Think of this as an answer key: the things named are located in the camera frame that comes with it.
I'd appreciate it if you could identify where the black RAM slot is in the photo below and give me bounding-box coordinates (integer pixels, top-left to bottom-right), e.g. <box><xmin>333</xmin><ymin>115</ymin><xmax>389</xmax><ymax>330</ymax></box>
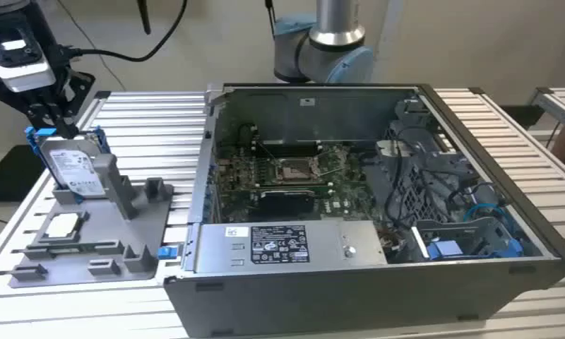
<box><xmin>255</xmin><ymin>139</ymin><xmax>323</xmax><ymax>157</ymax></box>

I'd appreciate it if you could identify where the black stand with base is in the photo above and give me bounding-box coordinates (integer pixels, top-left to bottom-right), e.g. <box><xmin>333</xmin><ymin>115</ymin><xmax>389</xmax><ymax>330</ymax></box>
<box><xmin>0</xmin><ymin>144</ymin><xmax>46</xmax><ymax>202</ymax></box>

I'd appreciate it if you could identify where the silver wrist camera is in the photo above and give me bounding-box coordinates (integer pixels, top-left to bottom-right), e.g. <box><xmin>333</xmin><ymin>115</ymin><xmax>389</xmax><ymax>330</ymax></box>
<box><xmin>0</xmin><ymin>21</ymin><xmax>58</xmax><ymax>93</ymax></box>

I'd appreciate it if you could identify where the CPU socket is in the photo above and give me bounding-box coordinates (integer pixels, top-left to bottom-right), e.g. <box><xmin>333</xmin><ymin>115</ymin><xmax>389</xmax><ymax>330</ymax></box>
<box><xmin>271</xmin><ymin>157</ymin><xmax>323</xmax><ymax>184</ymax></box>

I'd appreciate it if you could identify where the grey disk bay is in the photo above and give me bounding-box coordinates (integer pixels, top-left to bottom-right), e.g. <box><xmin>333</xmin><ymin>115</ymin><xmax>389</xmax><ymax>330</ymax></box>
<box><xmin>411</xmin><ymin>217</ymin><xmax>523</xmax><ymax>263</ymax></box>

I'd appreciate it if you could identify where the silver power supply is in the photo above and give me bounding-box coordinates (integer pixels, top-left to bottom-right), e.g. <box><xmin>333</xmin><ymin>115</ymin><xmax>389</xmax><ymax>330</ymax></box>
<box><xmin>194</xmin><ymin>220</ymin><xmax>387</xmax><ymax>275</ymax></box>

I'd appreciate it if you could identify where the thin locking lever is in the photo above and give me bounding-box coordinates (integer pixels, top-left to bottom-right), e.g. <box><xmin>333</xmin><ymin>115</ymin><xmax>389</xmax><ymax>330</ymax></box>
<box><xmin>258</xmin><ymin>141</ymin><xmax>283</xmax><ymax>164</ymax></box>

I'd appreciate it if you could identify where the thin black hanging cable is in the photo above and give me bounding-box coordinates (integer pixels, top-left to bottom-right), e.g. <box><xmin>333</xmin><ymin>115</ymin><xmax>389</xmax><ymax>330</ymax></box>
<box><xmin>262</xmin><ymin>0</ymin><xmax>277</xmax><ymax>36</ymax></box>

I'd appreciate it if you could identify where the grey perforated drive cage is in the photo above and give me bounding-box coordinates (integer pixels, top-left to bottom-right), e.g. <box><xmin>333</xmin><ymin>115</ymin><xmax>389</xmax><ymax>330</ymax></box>
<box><xmin>361</xmin><ymin>119</ymin><xmax>477</xmax><ymax>227</ymax></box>

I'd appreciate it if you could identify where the black box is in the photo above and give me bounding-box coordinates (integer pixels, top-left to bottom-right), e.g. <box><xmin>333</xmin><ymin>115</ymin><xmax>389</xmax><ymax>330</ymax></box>
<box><xmin>498</xmin><ymin>105</ymin><xmax>546</xmax><ymax>131</ymax></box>

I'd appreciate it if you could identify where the hard disk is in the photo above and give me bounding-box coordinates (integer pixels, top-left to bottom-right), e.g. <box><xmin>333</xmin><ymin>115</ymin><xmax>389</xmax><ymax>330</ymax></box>
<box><xmin>24</xmin><ymin>126</ymin><xmax>117</xmax><ymax>206</ymax></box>

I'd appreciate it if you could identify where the thin grey wall wire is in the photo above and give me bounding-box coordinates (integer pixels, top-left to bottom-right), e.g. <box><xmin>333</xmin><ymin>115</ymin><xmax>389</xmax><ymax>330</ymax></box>
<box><xmin>68</xmin><ymin>17</ymin><xmax>126</xmax><ymax>92</ymax></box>

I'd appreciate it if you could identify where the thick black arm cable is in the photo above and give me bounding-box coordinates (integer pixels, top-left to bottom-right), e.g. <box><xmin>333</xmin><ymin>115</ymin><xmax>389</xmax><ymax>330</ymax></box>
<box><xmin>59</xmin><ymin>0</ymin><xmax>189</xmax><ymax>63</ymax></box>

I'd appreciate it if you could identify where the silver CPU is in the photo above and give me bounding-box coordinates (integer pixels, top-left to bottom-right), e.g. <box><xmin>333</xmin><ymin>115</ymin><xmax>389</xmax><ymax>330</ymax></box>
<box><xmin>43</xmin><ymin>213</ymin><xmax>84</xmax><ymax>237</ymax></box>

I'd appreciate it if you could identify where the black upright rod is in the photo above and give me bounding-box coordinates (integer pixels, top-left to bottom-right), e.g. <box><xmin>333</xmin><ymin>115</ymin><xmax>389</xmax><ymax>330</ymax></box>
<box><xmin>137</xmin><ymin>0</ymin><xmax>151</xmax><ymax>35</ymax></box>

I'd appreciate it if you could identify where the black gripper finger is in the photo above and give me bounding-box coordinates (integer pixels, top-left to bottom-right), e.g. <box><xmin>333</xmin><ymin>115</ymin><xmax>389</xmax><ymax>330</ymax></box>
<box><xmin>58</xmin><ymin>71</ymin><xmax>95</xmax><ymax>139</ymax></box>
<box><xmin>0</xmin><ymin>79</ymin><xmax>59</xmax><ymax>128</ymax></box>

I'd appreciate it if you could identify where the grey parts rack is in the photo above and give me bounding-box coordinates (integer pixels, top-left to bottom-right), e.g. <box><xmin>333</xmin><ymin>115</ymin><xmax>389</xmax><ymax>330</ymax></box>
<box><xmin>7</xmin><ymin>153</ymin><xmax>175</xmax><ymax>289</ymax></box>

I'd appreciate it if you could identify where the blue carrier in bay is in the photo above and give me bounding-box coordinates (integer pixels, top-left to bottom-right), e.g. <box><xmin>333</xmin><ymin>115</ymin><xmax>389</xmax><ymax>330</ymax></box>
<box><xmin>425</xmin><ymin>242</ymin><xmax>463</xmax><ymax>259</ymax></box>

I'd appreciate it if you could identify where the green motherboard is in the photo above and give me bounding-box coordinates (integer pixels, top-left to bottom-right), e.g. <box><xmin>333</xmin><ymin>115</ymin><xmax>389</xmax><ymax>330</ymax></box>
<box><xmin>213</xmin><ymin>141</ymin><xmax>386</xmax><ymax>227</ymax></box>

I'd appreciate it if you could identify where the blue wire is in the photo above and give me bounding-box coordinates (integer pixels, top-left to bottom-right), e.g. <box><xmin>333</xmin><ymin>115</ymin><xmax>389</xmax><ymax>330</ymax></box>
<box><xmin>465</xmin><ymin>202</ymin><xmax>513</xmax><ymax>231</ymax></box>

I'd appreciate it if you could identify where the black wire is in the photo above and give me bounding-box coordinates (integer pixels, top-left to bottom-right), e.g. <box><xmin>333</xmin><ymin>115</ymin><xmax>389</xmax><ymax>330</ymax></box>
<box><xmin>383</xmin><ymin>126</ymin><xmax>434</xmax><ymax>227</ymax></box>

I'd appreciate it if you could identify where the open black PC case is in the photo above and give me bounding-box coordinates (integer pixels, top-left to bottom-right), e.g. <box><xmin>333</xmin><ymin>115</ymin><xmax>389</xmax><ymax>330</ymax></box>
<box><xmin>162</xmin><ymin>81</ymin><xmax>565</xmax><ymax>338</ymax></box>

